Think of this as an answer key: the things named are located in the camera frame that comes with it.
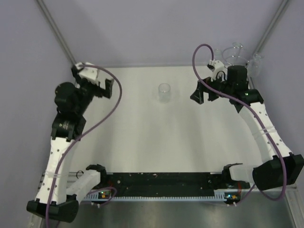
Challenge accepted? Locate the grey slotted cable duct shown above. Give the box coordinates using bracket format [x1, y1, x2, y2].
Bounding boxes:
[85, 189, 240, 202]

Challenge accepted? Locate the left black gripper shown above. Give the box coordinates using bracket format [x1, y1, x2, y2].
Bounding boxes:
[72, 69, 113, 115]

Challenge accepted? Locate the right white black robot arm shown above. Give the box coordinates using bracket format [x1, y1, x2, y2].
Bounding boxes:
[190, 61, 304, 191]

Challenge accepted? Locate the chrome wine glass rack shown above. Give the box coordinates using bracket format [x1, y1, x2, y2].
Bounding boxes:
[222, 47, 250, 67]

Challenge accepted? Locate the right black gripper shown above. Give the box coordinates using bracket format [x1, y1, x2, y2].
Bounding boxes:
[190, 72, 233, 105]

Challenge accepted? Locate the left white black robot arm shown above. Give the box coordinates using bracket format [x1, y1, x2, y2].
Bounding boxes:
[27, 78, 114, 223]

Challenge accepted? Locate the purple cable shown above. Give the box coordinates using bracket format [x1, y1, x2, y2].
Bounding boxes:
[192, 44, 287, 206]
[46, 63, 123, 228]

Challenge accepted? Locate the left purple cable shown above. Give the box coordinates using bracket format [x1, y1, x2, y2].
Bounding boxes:
[46, 63, 123, 228]

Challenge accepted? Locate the clear patterned wine glass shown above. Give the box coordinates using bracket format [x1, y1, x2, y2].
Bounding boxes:
[158, 83, 171, 103]

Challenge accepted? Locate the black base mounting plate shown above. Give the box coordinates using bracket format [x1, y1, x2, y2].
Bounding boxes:
[95, 172, 251, 199]

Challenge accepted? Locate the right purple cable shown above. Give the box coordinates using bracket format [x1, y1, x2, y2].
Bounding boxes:
[192, 44, 287, 206]

